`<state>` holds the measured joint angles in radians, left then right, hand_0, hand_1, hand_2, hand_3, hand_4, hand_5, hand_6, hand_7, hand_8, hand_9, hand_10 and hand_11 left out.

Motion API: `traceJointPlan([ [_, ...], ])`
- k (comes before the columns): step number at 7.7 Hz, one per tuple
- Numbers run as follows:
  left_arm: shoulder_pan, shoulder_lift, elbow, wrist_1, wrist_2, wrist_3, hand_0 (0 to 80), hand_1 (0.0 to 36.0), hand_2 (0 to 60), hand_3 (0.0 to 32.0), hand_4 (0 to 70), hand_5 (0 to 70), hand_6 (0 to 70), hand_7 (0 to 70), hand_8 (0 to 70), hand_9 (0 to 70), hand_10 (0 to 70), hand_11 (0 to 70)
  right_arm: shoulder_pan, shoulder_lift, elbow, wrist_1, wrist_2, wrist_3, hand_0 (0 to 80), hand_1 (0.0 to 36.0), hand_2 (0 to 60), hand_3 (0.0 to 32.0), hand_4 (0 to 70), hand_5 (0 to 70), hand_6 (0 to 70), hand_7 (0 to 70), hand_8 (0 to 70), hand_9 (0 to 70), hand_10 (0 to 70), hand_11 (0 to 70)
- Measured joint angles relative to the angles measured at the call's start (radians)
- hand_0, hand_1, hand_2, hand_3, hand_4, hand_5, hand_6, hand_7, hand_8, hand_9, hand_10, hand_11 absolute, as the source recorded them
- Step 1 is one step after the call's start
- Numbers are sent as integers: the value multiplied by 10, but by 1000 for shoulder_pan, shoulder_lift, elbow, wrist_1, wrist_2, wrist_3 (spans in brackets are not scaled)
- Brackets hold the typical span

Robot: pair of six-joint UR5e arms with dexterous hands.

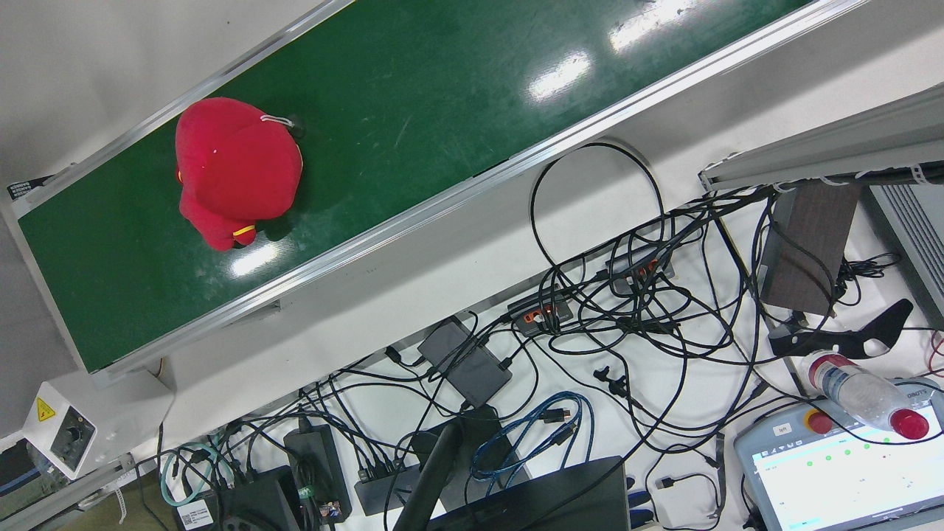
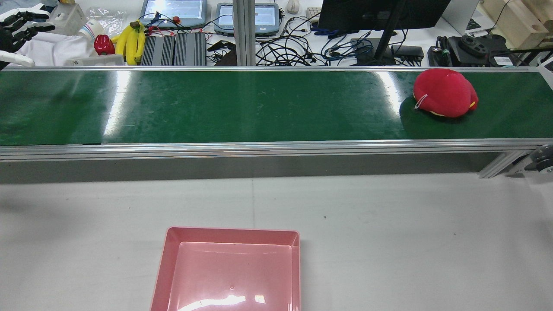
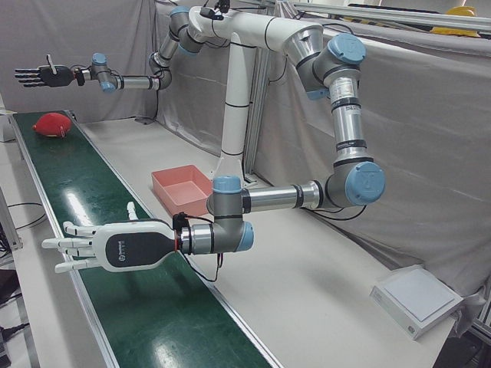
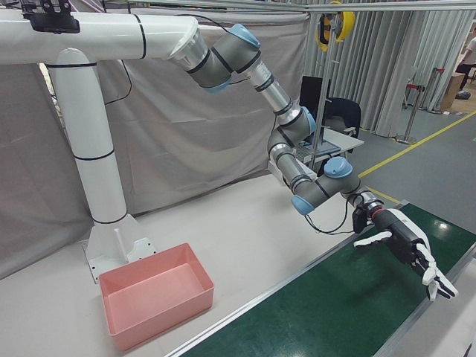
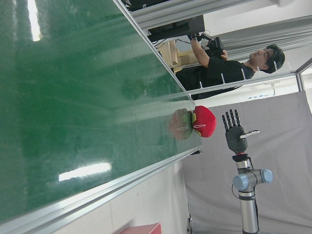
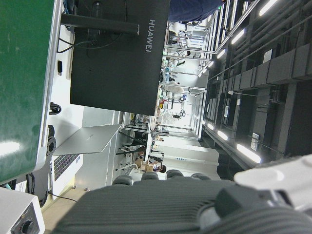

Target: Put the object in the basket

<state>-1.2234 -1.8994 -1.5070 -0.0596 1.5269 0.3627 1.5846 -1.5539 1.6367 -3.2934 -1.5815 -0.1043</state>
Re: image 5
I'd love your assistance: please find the right robot dexterous hand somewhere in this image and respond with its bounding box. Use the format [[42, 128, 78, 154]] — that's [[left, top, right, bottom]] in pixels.
[[221, 109, 260, 155]]

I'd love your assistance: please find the grey backdrop curtain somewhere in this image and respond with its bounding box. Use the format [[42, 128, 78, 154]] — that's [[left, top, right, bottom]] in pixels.
[[181, 90, 312, 234]]

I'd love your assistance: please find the black Huawei monitor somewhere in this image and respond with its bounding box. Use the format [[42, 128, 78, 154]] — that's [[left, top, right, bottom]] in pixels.
[[147, 14, 205, 42]]

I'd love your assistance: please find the red plush toy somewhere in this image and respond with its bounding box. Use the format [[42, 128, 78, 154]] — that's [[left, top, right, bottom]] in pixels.
[[192, 105, 217, 139]]

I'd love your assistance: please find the green conveyor belt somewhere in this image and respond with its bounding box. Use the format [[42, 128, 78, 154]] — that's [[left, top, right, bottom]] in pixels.
[[0, 0, 203, 234]]

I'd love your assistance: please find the person in black shirt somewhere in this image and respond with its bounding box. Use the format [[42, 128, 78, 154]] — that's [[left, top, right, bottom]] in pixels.
[[175, 35, 286, 100]]

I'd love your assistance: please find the black handheld device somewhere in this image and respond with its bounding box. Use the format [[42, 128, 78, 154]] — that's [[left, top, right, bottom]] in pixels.
[[195, 33, 227, 59]]

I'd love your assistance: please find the aluminium profile cell frame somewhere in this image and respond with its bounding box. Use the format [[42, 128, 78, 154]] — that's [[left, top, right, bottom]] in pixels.
[[114, 0, 312, 96]]

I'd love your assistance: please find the light wooden furniture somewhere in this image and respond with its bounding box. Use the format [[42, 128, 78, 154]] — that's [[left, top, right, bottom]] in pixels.
[[157, 40, 198, 72]]

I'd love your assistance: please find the pink plastic basket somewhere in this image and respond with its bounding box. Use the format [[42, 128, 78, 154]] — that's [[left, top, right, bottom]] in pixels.
[[118, 222, 162, 234]]

